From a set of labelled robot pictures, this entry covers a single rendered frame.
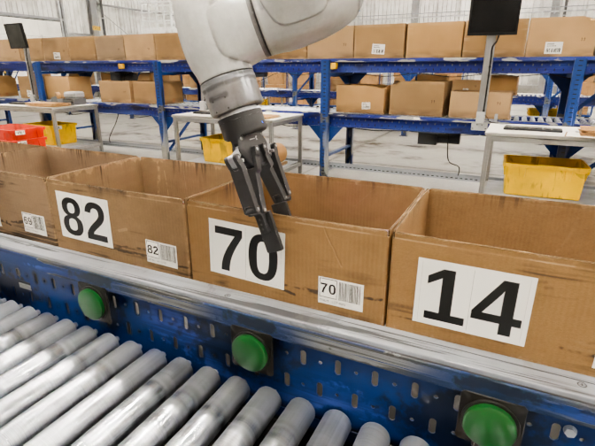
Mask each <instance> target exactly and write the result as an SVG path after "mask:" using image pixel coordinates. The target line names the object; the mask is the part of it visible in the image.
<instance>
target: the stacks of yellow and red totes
mask: <svg viewBox="0 0 595 446"><path fill-rule="evenodd" d="M44 129H45V127H42V126H33V125H24V124H5V125H0V141H2V142H17V143H25V144H33V145H41V146H45V147H46V142H45V140H47V136H44V133H43V130H44Z"/></svg>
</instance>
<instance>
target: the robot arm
mask: <svg viewBox="0 0 595 446"><path fill-rule="evenodd" d="M172 3H173V12H174V21H175V25H176V28H177V33H178V36H179V39H180V43H181V46H182V50H183V53H184V55H185V58H186V60H187V62H188V64H189V67H190V70H191V71H192V72H193V73H194V74H195V75H196V77H197V80H198V82H199V84H200V86H201V90H202V93H203V94H204V97H205V101H206V103H207V106H208V109H209V112H210V114H211V116H212V118H214V119H220V120H219V121H218V124H219V126H220V131H221V133H222V136H223V139H224V141H225V142H231V144H232V152H233V153H232V154H231V155H230V156H228V157H225V158H224V163H225V164H226V166H227V168H228V170H229V171H230V173H231V176H232V179H233V182H234V184H235V187H236V192H237V194H238V197H239V200H240V203H241V205H242V208H243V212H244V214H245V215H246V216H249V217H253V216H254V217H255V219H256V221H257V224H258V226H259V231H260V233H261V236H262V239H263V242H264V244H265V246H266V249H267V253H271V252H276V251H281V250H283V249H284V248H283V245H282V240H281V237H280V236H279V233H278V230H277V227H276V224H275V222H274V217H273V214H272V212H271V210H270V211H267V207H266V202H265V198H264V192H263V188H262V183H261V179H262V180H263V182H264V184H265V186H266V188H267V191H268V193H269V195H270V196H271V198H272V200H273V202H274V204H272V205H271V206H272V209H273V212H274V213H277V214H283V215H289V216H291V213H290V208H289V206H288V203H287V201H290V200H291V191H290V187H289V184H288V182H287V179H286V176H285V173H284V171H283V168H282V163H281V160H280V158H279V155H278V149H277V144H276V143H275V142H272V143H267V140H266V139H265V137H264V135H263V134H262V132H263V131H264V130H266V129H267V123H266V121H265V118H264V115H263V112H262V110H261V107H258V108H257V106H258V105H260V104H262V102H263V98H262V95H261V93H260V90H259V85H258V83H257V80H256V75H255V72H253V68H252V66H253V65H255V64H257V63H258V62H259V61H261V60H263V59H265V58H269V57H271V56H273V55H276V54H280V53H283V52H290V51H293V50H298V49H301V48H304V47H305V46H308V45H311V44H313V43H315V42H318V41H320V40H323V39H325V38H327V37H329V36H331V35H333V34H335V33H336V32H338V31H340V30H341V29H343V28H344V27H346V26H347V25H348V24H350V23H351V22H352V21H353V20H354V19H355V18H356V17H357V15H358V12H359V10H360V8H361V7H362V4H363V0H172ZM260 177H261V179H260Z"/></svg>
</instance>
